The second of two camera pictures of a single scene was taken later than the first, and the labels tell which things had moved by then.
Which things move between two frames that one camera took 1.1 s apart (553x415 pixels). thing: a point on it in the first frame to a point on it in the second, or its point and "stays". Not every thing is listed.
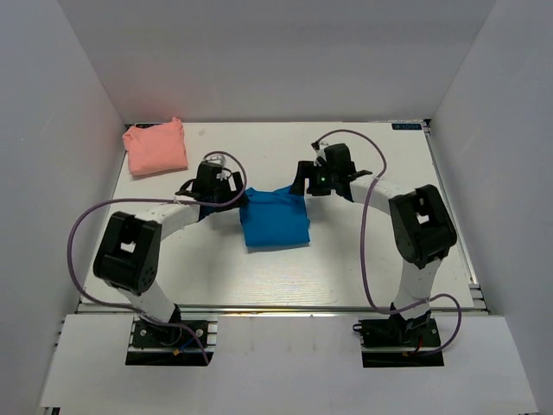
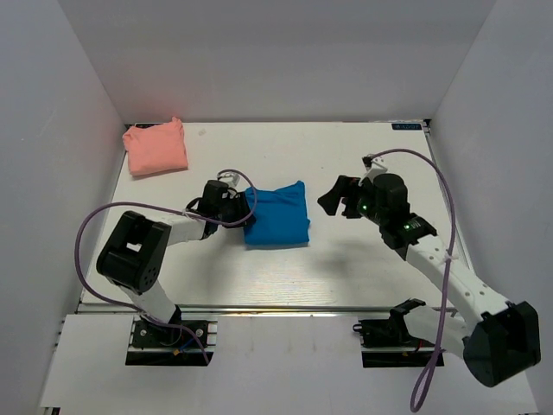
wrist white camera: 320,152 to 372,167
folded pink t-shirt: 156,148 stays
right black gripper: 307,169 to 346,187
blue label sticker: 408,126 stays
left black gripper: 238,183 to 241,203
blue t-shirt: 274,218 stays
